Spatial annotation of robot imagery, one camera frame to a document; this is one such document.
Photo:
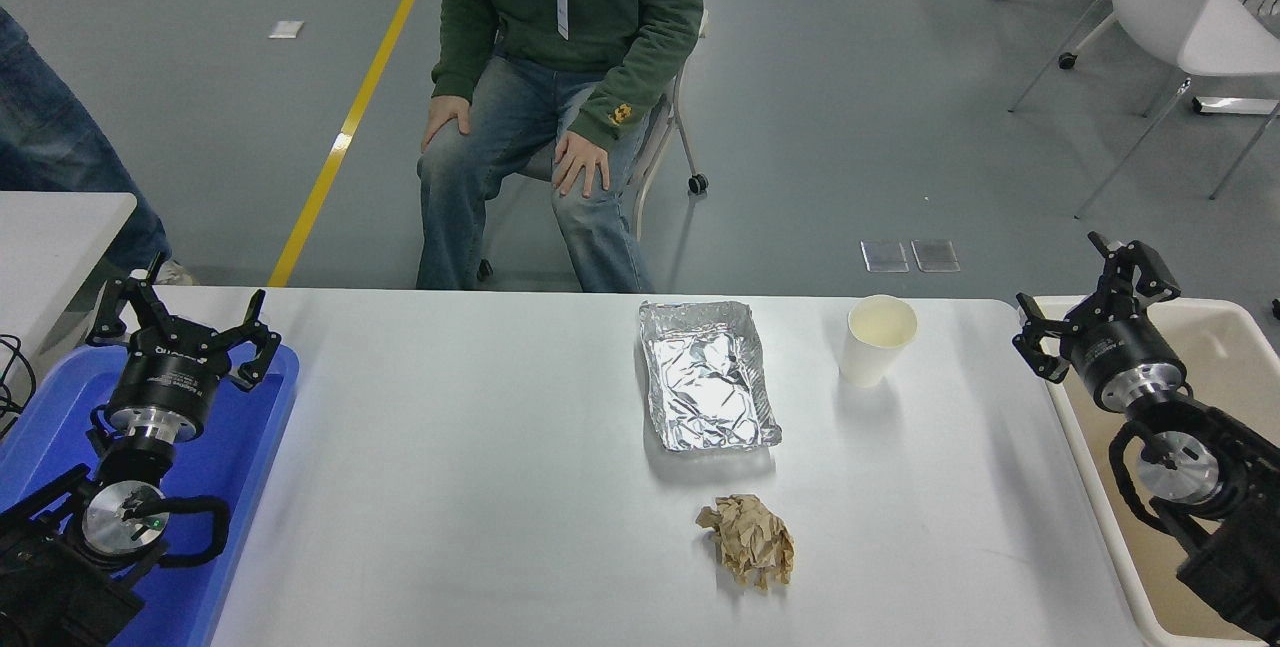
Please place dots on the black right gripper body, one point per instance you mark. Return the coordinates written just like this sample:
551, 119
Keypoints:
1120, 347

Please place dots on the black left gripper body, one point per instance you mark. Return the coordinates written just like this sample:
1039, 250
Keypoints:
170, 382

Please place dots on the white paper cup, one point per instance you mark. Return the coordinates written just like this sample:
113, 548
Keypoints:
870, 357

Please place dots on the silver foil tray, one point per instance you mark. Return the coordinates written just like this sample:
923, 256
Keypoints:
710, 377

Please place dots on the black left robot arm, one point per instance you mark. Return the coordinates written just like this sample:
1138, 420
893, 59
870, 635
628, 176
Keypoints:
60, 587

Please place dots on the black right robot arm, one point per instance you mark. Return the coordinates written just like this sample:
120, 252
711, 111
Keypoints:
1230, 527

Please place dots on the person's right hand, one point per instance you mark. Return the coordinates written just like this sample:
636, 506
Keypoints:
445, 117

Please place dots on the person's left hand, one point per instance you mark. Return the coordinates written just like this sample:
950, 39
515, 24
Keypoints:
580, 165

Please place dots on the white side table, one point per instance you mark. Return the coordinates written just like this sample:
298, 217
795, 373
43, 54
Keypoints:
50, 247

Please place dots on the blue plastic tray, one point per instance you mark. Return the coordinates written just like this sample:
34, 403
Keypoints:
250, 447

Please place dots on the large pale plastic bin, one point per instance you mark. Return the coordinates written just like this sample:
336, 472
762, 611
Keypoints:
1230, 357

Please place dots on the clear floor plate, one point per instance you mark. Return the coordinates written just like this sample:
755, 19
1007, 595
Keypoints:
935, 255
885, 256

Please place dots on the person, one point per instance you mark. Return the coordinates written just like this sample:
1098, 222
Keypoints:
560, 27
50, 147

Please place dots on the white table foot bar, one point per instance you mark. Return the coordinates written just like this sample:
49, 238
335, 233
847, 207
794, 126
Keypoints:
1235, 106

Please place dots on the white floor label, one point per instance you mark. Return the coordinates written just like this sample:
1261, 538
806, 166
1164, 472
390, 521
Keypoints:
286, 29

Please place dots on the crumpled tan paper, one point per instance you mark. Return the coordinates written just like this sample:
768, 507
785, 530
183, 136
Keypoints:
750, 542

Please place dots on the grey chair with casters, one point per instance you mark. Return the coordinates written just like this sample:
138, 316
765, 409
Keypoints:
655, 142

